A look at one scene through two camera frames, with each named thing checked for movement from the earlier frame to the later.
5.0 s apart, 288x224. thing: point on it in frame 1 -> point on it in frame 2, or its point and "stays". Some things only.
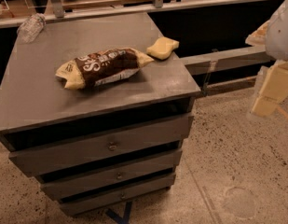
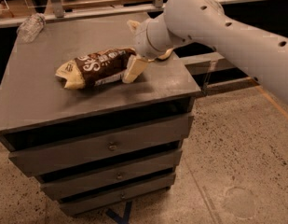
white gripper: [281, 35] -> [141, 40]
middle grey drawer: [112, 176] stays
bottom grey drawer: [80, 204] stays
